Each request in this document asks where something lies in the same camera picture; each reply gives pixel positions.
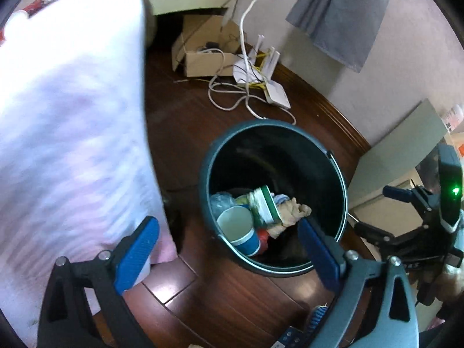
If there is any red plastic bag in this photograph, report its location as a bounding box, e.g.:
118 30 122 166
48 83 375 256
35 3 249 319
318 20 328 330
256 229 270 252

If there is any light blue face mask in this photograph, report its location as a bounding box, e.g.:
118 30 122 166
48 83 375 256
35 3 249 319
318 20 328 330
273 194 290 206

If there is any grey curtain right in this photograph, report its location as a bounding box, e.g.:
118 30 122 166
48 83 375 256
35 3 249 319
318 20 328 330
286 0 389 73

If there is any white side cabinet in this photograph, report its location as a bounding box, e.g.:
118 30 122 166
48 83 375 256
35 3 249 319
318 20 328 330
348 99 447 236

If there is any blue white paper cup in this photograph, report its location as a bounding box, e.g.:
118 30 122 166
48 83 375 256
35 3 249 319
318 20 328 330
216 206 261 257

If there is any clear plastic bag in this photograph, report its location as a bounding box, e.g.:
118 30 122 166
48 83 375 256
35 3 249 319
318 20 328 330
209 192 236 220

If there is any pink floral tablecloth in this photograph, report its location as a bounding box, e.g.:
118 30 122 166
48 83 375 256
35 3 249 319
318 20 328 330
1 0 177 347

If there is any white wifi router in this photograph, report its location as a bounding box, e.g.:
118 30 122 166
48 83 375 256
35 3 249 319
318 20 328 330
232 35 280 86

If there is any white flat router box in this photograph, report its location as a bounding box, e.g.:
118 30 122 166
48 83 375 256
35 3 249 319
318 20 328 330
264 80 291 110

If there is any black trash bin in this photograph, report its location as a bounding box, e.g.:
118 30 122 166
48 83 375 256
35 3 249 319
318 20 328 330
199 120 348 278

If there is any beige cloth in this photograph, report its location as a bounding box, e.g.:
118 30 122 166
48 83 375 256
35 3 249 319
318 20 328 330
267 198 312 239

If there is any cardboard box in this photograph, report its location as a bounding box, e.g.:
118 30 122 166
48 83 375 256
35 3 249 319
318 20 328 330
171 15 241 78

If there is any green white carton box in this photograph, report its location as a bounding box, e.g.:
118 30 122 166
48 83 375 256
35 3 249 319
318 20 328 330
235 185 279 229

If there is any person's right hand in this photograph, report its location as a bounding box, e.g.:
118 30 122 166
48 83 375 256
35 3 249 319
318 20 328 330
417 264 463 306

